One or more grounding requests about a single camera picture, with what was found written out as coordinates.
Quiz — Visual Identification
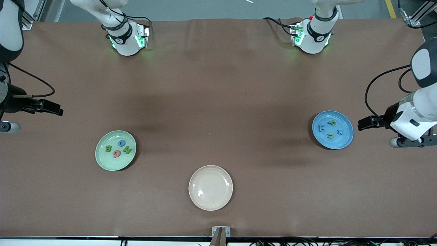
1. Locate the blue plate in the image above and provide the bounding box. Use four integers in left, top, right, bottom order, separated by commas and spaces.
312, 110, 354, 150

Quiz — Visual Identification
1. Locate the light green plate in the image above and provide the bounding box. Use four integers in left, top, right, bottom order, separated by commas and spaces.
95, 130, 137, 171

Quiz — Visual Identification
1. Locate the brown table cover sheet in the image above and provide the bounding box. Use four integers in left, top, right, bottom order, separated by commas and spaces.
0, 18, 437, 238

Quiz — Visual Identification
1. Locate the beige plate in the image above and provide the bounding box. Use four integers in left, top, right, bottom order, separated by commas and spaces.
188, 165, 234, 211

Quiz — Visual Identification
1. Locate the aluminium frame post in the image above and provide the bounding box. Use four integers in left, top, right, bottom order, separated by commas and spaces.
21, 0, 46, 29
403, 0, 437, 26

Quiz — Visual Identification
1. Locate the black base power cable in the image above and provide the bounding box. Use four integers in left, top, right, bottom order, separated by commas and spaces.
262, 17, 295, 36
126, 15, 151, 26

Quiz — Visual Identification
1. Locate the black cable bundle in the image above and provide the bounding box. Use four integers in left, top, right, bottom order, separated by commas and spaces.
249, 236, 437, 246

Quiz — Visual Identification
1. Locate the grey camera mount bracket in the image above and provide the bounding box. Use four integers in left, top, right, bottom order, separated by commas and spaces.
212, 226, 231, 246

